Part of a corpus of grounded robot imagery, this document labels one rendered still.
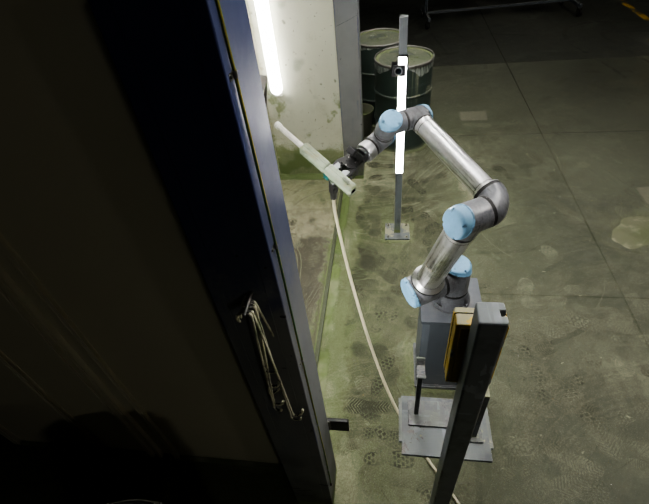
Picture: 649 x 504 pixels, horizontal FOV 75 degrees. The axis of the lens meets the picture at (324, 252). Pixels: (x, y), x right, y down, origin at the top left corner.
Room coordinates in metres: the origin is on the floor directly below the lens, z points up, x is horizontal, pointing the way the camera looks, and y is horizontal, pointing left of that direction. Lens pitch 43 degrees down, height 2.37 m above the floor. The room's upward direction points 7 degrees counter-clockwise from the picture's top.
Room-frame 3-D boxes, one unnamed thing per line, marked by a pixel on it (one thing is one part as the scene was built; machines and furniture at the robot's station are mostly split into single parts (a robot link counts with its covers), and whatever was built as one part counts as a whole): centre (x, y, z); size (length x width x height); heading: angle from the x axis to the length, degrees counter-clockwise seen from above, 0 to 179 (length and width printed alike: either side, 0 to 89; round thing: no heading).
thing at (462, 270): (1.38, -0.60, 0.83); 0.17 x 0.15 x 0.18; 108
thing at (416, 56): (4.16, -1.00, 0.86); 0.54 x 0.54 x 0.01
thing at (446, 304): (1.38, -0.61, 0.69); 0.19 x 0.19 x 0.10
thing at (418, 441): (0.67, -0.36, 0.78); 0.31 x 0.23 x 0.01; 78
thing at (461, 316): (0.59, -0.34, 1.42); 0.12 x 0.06 x 0.26; 78
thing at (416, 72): (4.16, -1.00, 0.44); 0.59 x 0.58 x 0.89; 3
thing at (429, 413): (0.69, -0.36, 0.95); 0.26 x 0.15 x 0.32; 78
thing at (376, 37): (4.80, -0.87, 0.86); 0.54 x 0.54 x 0.01
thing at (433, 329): (1.38, -0.61, 0.32); 0.31 x 0.31 x 0.64; 78
